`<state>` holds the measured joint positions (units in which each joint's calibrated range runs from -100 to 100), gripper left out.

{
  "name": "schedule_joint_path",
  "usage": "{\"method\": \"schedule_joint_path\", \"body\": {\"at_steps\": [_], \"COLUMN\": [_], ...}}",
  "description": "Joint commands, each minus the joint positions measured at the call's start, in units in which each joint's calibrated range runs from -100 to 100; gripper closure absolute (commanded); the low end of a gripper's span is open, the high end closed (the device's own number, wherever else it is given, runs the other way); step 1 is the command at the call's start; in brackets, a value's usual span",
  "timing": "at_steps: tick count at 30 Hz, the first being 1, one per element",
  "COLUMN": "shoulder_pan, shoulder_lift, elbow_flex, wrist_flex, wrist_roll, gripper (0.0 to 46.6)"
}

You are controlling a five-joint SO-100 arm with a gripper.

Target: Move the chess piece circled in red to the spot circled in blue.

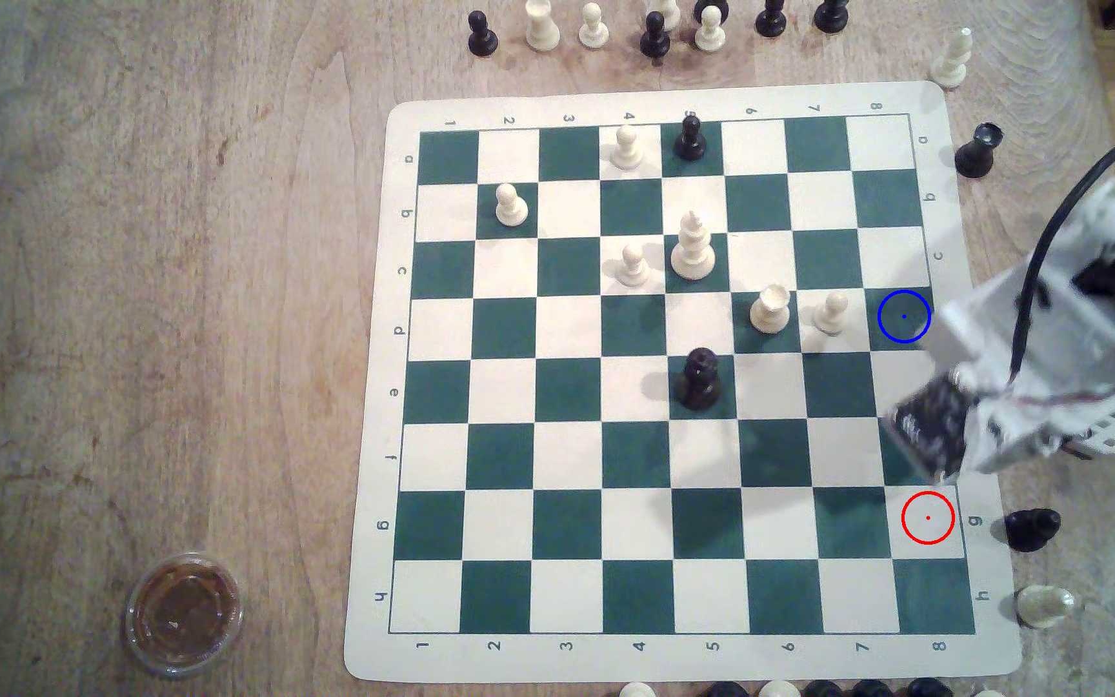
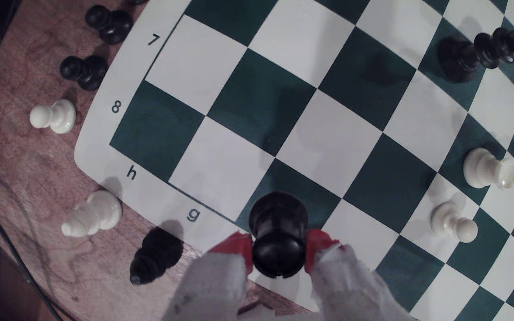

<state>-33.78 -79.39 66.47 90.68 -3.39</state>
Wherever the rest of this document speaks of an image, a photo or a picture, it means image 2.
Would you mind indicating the black chess queen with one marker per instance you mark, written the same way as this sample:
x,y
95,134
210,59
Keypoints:
x,y
471,55

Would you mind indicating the green and white chessboard mat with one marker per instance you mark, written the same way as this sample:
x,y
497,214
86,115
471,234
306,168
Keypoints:
x,y
328,142

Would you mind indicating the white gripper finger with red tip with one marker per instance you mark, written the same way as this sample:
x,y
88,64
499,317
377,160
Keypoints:
x,y
212,285
350,289

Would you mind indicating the white chess pawn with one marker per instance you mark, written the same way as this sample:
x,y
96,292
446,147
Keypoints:
x,y
451,220
56,117
487,169

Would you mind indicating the white chess bishop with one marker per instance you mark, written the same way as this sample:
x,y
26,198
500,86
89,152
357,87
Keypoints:
x,y
94,216

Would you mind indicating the black chess bishop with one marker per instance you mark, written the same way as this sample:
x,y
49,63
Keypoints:
x,y
156,254

